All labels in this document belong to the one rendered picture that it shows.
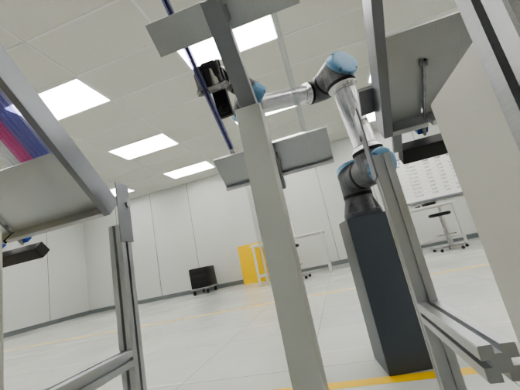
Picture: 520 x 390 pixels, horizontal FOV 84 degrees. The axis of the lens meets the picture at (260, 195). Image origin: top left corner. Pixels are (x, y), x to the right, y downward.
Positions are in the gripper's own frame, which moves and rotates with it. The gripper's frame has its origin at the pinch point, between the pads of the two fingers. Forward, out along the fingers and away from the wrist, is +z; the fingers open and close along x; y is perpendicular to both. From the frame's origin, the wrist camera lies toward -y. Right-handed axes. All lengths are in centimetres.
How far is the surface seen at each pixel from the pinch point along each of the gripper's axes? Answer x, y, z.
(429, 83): 50, -13, 10
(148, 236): -474, -330, -590
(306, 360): 11, -48, 44
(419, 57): 48, -7, 11
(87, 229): -676, -276, -633
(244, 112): 9.9, -6.1, 12.5
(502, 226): 38, -19, 53
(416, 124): 46, -20, 12
